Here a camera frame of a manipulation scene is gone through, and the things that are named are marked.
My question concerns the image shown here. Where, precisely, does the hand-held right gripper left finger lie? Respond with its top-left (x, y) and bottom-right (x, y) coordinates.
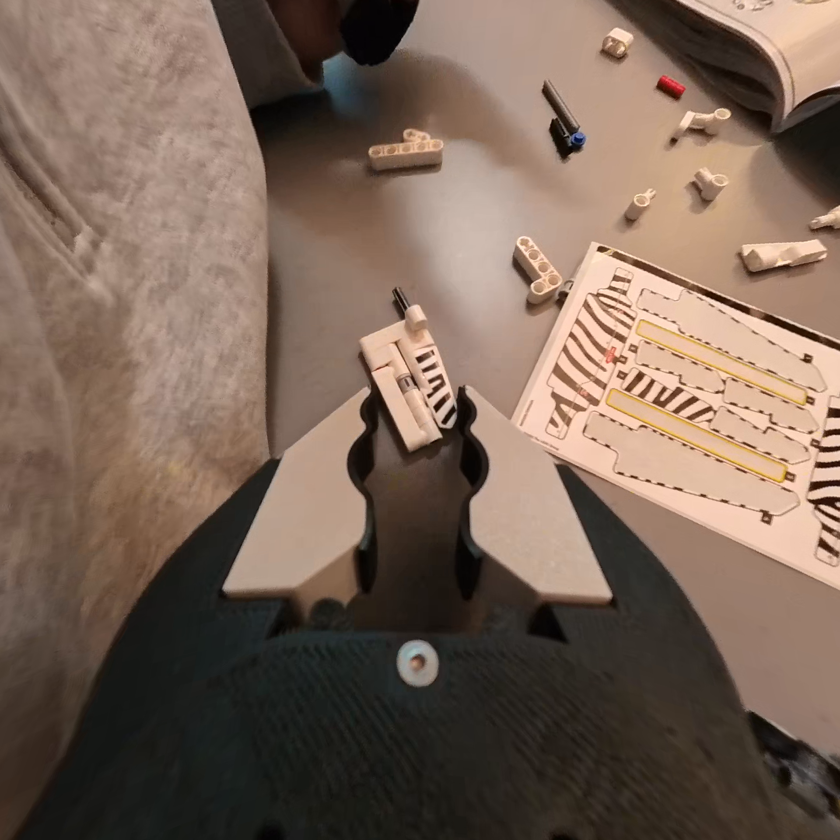
top-left (222, 387), bottom-right (379, 601)

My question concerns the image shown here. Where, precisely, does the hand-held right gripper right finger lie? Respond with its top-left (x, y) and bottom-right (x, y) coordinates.
top-left (456, 386), bottom-right (615, 609)

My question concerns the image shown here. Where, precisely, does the white zebra-striped lego sub-assembly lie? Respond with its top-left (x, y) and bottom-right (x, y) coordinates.
top-left (359, 286), bottom-right (460, 454)

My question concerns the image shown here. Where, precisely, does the person's left forearm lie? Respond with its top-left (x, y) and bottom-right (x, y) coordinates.
top-left (211, 0), bottom-right (327, 111)

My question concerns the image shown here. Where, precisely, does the white angled lego beam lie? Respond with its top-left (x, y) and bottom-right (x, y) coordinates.
top-left (367, 129), bottom-right (445, 173)
top-left (512, 235), bottom-right (578, 307)

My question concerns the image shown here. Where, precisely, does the black lego axle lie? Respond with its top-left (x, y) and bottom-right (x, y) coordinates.
top-left (542, 80), bottom-right (578, 132)

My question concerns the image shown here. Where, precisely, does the black lego connector blue pin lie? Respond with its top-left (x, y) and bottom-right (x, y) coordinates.
top-left (549, 118), bottom-right (587, 158)

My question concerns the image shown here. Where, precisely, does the lego instruction booklet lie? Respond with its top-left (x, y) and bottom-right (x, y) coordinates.
top-left (613, 0), bottom-right (840, 134)

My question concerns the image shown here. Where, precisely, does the white lego panel piece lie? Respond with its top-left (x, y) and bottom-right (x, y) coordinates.
top-left (740, 239), bottom-right (829, 273)

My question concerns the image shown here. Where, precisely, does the zebra-striped sticker sheet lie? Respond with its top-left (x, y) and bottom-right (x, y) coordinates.
top-left (511, 241), bottom-right (840, 589)

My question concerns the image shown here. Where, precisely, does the person's grey clothing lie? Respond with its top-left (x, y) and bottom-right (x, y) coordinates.
top-left (0, 0), bottom-right (271, 840)

